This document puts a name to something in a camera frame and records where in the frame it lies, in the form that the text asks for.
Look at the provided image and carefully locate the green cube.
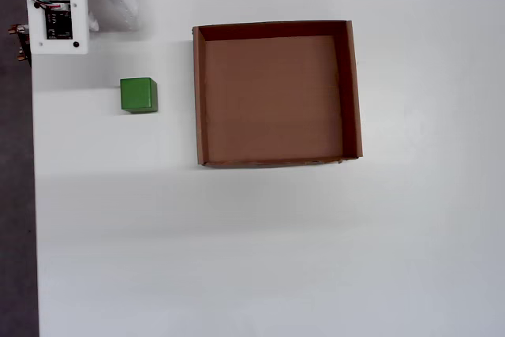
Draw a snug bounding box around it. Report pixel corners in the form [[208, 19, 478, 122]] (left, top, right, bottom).
[[119, 77, 159, 114]]

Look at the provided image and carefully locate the brown cardboard box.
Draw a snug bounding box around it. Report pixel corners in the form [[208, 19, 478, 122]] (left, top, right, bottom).
[[192, 19, 364, 168]]

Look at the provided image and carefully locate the metal table clamp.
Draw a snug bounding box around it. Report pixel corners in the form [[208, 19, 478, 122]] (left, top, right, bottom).
[[8, 24, 32, 64]]

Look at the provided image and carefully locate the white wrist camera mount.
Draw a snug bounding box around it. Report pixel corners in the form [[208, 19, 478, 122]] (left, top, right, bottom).
[[26, 0, 89, 56]]

